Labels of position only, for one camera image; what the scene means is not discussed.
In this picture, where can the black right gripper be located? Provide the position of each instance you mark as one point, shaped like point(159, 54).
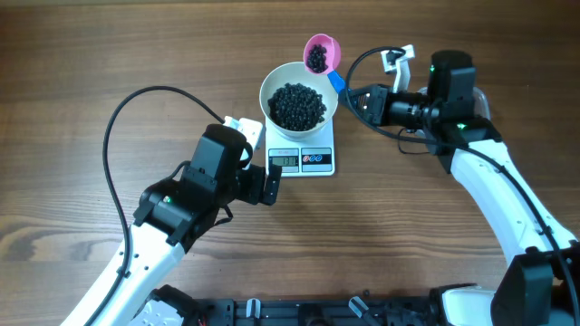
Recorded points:
point(378, 104)

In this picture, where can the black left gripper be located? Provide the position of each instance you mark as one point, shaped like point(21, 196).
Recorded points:
point(254, 193)

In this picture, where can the pink scoop blue handle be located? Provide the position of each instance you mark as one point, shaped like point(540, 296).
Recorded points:
point(333, 58)

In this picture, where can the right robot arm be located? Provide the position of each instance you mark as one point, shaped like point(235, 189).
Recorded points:
point(541, 283)

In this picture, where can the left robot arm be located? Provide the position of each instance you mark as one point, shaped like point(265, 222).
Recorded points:
point(173, 214)

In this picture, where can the white digital kitchen scale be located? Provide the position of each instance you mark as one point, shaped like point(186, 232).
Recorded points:
point(311, 156)

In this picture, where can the black beans in bowl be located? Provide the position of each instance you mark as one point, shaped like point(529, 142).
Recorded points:
point(296, 107)

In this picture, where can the white bowl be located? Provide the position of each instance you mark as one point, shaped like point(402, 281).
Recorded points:
point(293, 73)

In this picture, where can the clear plastic container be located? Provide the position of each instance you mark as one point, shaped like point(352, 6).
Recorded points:
point(481, 106)

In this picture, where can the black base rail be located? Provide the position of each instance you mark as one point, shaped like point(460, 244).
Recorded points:
point(168, 306)

